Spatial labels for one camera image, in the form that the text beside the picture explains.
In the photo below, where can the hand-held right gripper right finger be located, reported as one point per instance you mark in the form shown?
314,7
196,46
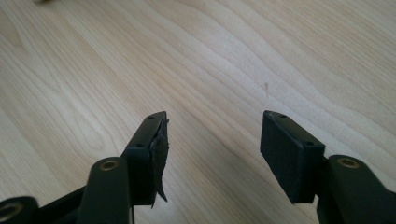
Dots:
289,158

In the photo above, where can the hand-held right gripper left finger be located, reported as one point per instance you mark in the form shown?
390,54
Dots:
144,161

